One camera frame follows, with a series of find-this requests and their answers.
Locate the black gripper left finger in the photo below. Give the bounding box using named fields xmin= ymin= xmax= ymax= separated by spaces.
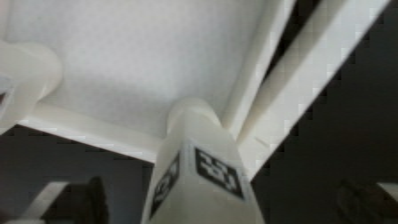
xmin=0 ymin=176 xmax=109 ymax=224

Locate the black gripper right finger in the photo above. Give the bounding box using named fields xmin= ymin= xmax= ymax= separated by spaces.
xmin=335 ymin=179 xmax=398 ymax=224

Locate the white desk leg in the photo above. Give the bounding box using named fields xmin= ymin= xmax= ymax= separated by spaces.
xmin=0 ymin=41 xmax=61 ymax=135
xmin=140 ymin=98 xmax=264 ymax=224

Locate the white L-shaped guide fence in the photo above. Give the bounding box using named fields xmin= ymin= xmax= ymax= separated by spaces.
xmin=237 ymin=0 xmax=392 ymax=178

